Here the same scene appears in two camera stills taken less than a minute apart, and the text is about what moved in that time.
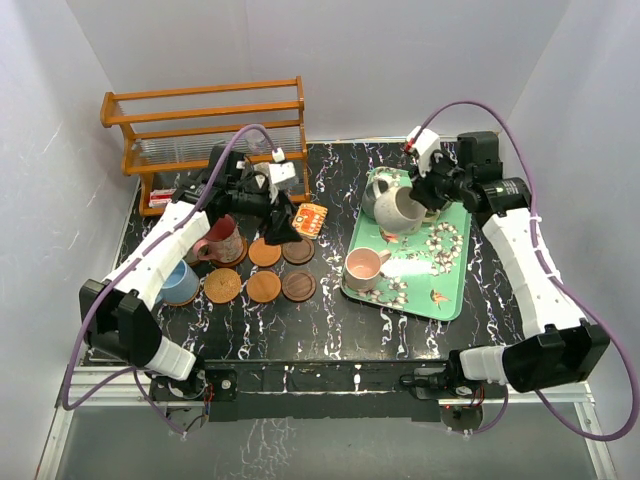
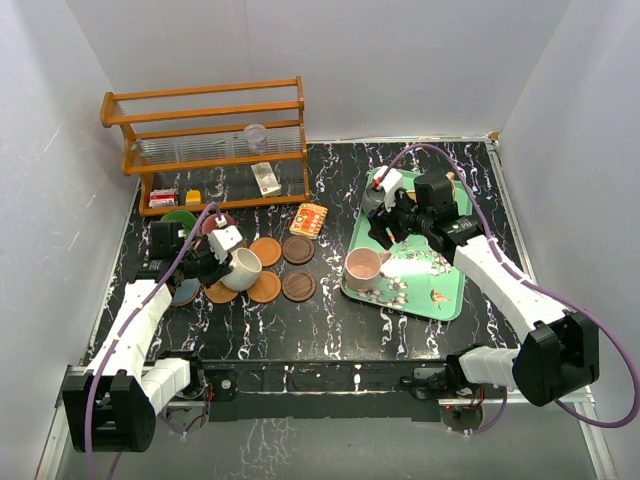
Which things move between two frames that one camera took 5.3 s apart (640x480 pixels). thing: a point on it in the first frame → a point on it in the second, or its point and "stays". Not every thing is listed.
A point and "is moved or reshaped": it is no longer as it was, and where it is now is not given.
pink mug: x=362 y=266 stays
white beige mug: x=394 y=208 is moved or reshaped
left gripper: x=279 y=231 → x=217 y=269
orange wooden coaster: x=263 y=286 stays
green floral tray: x=429 y=267 stays
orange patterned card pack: x=309 y=219 stays
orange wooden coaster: x=262 y=254 stays
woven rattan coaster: x=222 y=285 stays
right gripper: x=420 y=190 → x=380 y=219
